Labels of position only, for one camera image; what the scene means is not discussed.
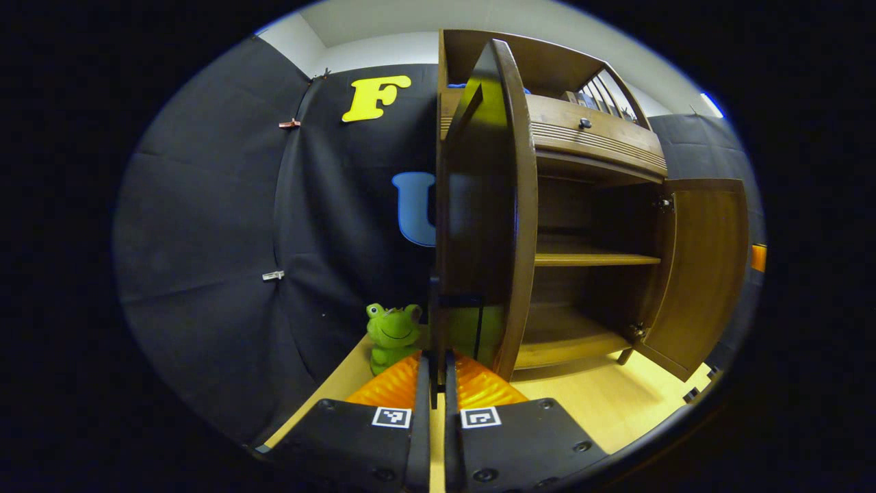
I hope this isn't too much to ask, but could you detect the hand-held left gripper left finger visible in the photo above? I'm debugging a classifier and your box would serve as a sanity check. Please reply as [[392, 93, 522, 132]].
[[263, 351, 432, 493]]

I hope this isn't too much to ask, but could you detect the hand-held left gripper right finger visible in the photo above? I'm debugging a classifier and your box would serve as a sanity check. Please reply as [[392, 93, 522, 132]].
[[445, 349, 610, 493]]

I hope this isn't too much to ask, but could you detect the wooden cabinet door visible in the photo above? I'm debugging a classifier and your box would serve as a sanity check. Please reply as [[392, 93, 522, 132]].
[[632, 178, 751, 383], [435, 39, 540, 385]]

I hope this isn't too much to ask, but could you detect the wooden double-door shoe cabinet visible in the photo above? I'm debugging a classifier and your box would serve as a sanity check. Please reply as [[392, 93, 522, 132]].
[[438, 29, 669, 370]]

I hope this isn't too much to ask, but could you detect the wooden inner cabinet shelf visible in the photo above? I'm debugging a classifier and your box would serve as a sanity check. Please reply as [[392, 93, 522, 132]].
[[534, 233, 662, 268]]

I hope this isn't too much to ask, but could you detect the wooden cabinet drawer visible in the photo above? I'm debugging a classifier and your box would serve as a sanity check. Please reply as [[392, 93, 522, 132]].
[[441, 90, 669, 181]]

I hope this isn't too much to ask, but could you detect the green frog toy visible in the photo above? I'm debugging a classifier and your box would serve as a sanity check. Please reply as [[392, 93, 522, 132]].
[[365, 302, 424, 376]]

